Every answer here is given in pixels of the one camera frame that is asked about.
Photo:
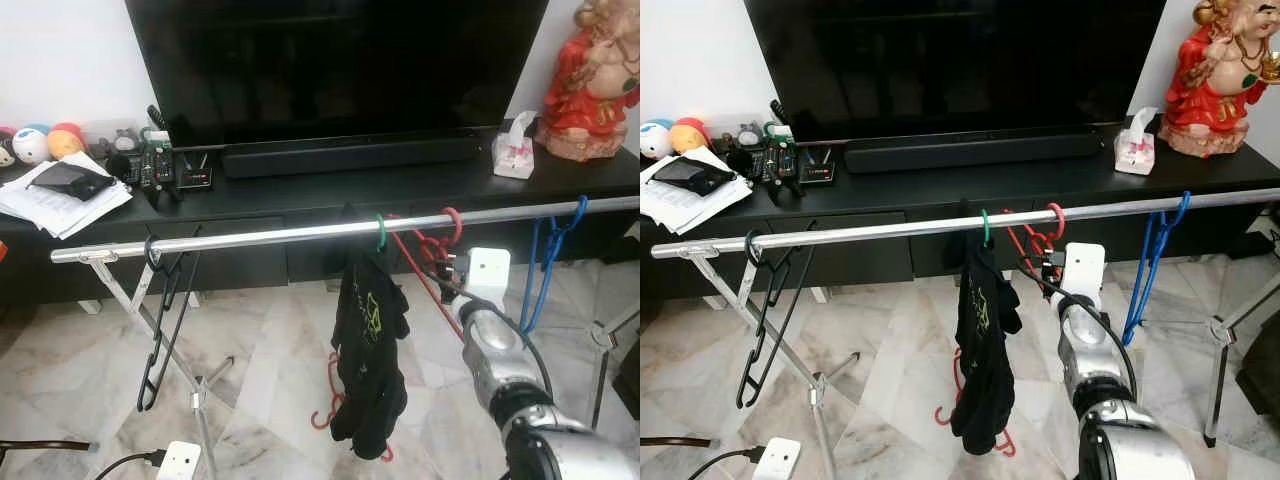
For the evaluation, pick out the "silver clothes rack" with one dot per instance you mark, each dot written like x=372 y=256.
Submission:
x=880 y=230
x=280 y=235

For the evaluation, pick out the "black shirt green print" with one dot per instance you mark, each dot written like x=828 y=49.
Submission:
x=370 y=350
x=985 y=345

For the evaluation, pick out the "black plastic hanger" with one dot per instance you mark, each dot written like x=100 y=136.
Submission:
x=143 y=398
x=742 y=395

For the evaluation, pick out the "blue plastic hanger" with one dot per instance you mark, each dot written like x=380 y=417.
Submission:
x=533 y=250
x=1150 y=250

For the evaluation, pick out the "round orange plush toy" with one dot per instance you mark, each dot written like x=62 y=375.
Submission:
x=692 y=135
x=67 y=140

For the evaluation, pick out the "black soundbar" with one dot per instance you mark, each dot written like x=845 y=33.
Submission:
x=970 y=152
x=350 y=157

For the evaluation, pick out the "black TV console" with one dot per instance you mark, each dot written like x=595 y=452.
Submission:
x=300 y=200
x=900 y=195

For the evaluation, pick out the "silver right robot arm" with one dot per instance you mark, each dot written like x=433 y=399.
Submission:
x=1095 y=360
x=510 y=370

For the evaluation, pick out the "black box red display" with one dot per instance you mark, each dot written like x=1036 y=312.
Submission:
x=195 y=172
x=817 y=167

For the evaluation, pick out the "black flat television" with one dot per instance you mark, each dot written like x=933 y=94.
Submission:
x=950 y=65
x=330 y=70

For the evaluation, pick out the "black remote control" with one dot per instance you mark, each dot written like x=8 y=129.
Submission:
x=780 y=158
x=155 y=165

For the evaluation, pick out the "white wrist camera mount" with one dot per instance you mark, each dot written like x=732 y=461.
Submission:
x=778 y=460
x=489 y=275
x=180 y=462
x=1084 y=270

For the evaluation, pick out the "thin red hanger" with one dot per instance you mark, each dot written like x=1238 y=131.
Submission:
x=945 y=413
x=320 y=418

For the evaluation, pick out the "white paper stack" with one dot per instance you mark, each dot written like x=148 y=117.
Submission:
x=690 y=210
x=60 y=215

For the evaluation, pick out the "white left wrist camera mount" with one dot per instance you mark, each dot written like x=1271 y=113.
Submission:
x=778 y=460
x=180 y=462

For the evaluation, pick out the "round white plush toy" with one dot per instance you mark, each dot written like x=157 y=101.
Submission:
x=30 y=145
x=657 y=140

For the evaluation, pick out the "coral red plastic hanger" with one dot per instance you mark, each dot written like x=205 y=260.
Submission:
x=1062 y=220
x=459 y=225

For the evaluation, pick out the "small grey Totoro figurine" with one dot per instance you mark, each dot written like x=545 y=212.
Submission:
x=125 y=142
x=750 y=136

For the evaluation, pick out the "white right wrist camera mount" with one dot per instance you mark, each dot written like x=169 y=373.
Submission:
x=1084 y=270
x=489 y=275

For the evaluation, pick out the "black pouch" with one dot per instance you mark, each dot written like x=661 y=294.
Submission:
x=70 y=182
x=695 y=177

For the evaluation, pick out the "green plastic hanger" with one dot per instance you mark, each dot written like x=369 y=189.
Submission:
x=985 y=228
x=380 y=232

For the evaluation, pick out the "white pink tissue box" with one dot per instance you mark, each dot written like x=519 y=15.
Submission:
x=1135 y=150
x=514 y=155

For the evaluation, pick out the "red laughing buddha statue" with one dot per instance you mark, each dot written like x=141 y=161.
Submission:
x=590 y=100
x=1215 y=95

